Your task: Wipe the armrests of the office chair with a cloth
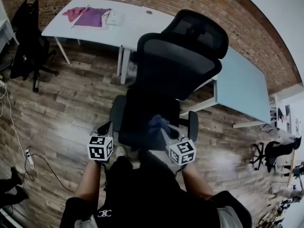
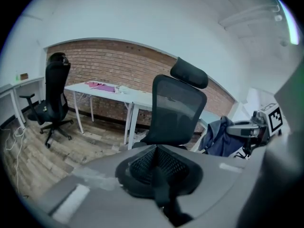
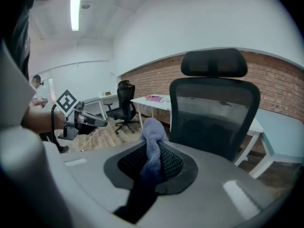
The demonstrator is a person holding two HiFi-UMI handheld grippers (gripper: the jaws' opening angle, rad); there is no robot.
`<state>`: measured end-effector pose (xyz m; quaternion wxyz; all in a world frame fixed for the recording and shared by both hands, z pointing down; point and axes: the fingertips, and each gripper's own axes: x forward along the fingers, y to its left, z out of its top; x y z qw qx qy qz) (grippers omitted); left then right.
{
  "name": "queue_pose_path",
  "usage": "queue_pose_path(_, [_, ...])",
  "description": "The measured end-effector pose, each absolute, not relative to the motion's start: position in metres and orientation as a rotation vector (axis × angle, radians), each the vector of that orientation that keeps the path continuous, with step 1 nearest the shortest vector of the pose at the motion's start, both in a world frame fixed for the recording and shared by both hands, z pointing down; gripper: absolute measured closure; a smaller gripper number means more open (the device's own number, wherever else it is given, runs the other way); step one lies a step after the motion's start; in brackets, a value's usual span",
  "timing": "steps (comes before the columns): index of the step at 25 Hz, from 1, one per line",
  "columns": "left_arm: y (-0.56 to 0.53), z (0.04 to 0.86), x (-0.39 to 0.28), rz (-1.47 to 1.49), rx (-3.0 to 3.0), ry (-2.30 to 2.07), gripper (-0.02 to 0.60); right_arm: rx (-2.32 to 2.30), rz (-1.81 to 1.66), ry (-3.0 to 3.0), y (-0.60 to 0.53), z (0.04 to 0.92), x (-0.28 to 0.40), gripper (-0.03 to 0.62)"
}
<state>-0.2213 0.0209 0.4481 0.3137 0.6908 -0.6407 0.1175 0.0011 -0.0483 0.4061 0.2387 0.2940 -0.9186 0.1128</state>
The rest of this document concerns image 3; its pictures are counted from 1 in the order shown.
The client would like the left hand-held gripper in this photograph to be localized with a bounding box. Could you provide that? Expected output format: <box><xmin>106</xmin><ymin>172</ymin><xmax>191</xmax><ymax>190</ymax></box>
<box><xmin>56</xmin><ymin>89</ymin><xmax>109</xmax><ymax>142</ymax></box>

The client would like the white floor cable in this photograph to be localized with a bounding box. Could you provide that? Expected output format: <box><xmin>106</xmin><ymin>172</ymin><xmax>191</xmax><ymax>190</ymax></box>
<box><xmin>79</xmin><ymin>127</ymin><xmax>102</xmax><ymax>152</ymax></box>

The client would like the grey backpack strap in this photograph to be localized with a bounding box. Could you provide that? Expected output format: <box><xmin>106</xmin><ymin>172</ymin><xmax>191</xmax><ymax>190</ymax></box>
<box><xmin>0</xmin><ymin>39</ymin><xmax>37</xmax><ymax>130</ymax></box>

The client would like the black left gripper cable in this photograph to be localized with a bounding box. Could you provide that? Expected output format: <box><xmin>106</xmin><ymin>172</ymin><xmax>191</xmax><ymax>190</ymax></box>
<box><xmin>50</xmin><ymin>103</ymin><xmax>63</xmax><ymax>153</ymax></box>

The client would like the long ceiling light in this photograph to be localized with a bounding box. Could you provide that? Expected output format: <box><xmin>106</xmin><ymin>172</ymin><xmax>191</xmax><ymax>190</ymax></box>
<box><xmin>70</xmin><ymin>0</ymin><xmax>83</xmax><ymax>32</ymax></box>

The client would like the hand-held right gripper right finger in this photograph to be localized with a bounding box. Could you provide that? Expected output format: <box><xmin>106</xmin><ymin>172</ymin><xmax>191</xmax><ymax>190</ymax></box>
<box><xmin>142</xmin><ymin>141</ymin><xmax>285</xmax><ymax>228</ymax></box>

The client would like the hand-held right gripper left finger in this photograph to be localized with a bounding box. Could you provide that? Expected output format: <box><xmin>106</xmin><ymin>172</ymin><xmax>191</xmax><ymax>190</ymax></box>
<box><xmin>44</xmin><ymin>141</ymin><xmax>147</xmax><ymax>228</ymax></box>

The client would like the person's black shirt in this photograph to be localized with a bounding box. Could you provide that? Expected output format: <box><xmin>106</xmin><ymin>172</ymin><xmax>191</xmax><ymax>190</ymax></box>
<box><xmin>3</xmin><ymin>0</ymin><xmax>33</xmax><ymax>77</ymax></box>

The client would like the light blue table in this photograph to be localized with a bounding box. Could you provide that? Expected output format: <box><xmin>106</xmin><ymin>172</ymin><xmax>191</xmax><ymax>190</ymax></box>
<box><xmin>248</xmin><ymin>108</ymin><xmax>304</xmax><ymax>180</ymax></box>

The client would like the white desk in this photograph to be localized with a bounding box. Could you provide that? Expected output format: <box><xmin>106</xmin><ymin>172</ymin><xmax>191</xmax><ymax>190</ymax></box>
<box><xmin>82</xmin><ymin>94</ymin><xmax>119</xmax><ymax>121</ymax></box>

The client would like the white table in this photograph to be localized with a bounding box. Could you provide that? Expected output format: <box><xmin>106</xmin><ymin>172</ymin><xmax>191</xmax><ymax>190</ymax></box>
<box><xmin>130</xmin><ymin>94</ymin><xmax>265</xmax><ymax>167</ymax></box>

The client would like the pink cloth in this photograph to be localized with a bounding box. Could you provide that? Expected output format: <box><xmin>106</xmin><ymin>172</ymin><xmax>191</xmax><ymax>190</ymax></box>
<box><xmin>144</xmin><ymin>94</ymin><xmax>165</xmax><ymax>104</ymax></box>

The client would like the blue cloth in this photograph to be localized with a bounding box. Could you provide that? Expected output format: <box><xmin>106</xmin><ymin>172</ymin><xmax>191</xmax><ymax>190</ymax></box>
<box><xmin>139</xmin><ymin>117</ymin><xmax>169</xmax><ymax>190</ymax></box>

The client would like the person's left forearm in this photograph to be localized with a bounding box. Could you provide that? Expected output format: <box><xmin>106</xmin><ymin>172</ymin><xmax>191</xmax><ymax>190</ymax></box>
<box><xmin>22</xmin><ymin>103</ymin><xmax>67</xmax><ymax>135</ymax></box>

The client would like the large black mesh office chair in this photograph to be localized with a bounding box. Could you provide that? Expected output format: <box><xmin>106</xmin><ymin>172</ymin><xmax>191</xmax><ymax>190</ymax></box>
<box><xmin>168</xmin><ymin>47</ymin><xmax>261</xmax><ymax>163</ymax></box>

